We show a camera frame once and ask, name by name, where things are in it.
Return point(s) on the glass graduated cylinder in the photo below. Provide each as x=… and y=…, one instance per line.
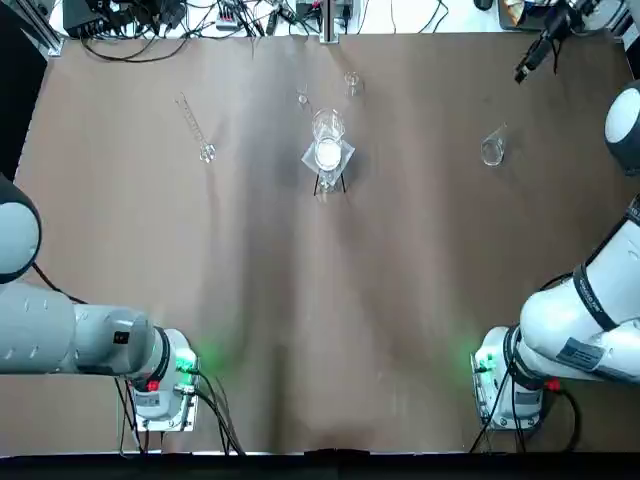
x=192, y=125

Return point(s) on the glass alcohol lamp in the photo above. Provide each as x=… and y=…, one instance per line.
x=326, y=187

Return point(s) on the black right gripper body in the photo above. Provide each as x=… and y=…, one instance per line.
x=555, y=22

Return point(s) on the tripod stand with white mesh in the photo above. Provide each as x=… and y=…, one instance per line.
x=347, y=152

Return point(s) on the aluminium frame post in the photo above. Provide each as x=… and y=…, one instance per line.
x=330, y=22
x=47, y=30

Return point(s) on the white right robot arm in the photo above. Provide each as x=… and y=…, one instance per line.
x=575, y=320

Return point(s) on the circuit board with red plugs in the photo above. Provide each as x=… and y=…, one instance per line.
x=227, y=12

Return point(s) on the large glass beaker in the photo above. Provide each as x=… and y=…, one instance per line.
x=327, y=130

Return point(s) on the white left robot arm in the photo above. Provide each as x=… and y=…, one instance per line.
x=50, y=325

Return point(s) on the small glass beaker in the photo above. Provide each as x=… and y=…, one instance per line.
x=302, y=97
x=352, y=84

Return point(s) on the glass conical flask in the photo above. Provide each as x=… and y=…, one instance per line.
x=492, y=147

